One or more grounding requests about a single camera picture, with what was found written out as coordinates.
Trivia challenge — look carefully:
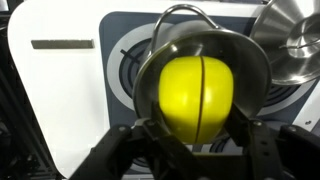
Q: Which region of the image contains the steel pot lid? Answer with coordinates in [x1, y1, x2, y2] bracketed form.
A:
[249, 0, 320, 86]

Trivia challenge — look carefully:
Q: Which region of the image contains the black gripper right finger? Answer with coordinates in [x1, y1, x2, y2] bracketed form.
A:
[226, 103, 320, 180]

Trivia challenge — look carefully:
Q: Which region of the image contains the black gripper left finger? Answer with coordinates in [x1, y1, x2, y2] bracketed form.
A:
[69, 101, 201, 180]

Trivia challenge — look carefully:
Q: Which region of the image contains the steel pot with handles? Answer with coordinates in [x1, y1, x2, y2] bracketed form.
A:
[132, 3, 273, 148]

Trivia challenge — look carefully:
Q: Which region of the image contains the yellow toy fruit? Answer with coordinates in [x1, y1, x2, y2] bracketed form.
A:
[158, 55, 235, 145]

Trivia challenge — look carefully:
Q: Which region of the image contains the white black toy kitchen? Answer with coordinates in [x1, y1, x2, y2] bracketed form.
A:
[7, 0, 320, 180]

